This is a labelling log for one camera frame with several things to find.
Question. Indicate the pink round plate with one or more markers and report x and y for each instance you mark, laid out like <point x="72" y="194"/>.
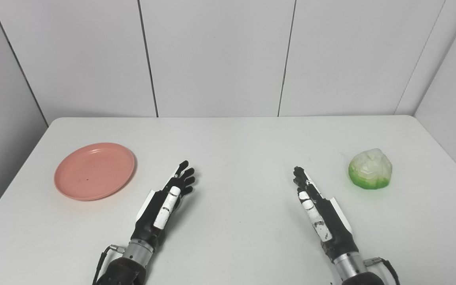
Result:
<point x="93" y="172"/>

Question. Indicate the green white cabbage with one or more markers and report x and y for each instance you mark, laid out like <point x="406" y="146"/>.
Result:
<point x="370" y="168"/>

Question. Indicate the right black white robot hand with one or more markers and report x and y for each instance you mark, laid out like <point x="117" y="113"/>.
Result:
<point x="333" y="229"/>

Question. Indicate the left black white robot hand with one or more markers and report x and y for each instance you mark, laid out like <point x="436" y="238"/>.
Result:
<point x="149" y="221"/>

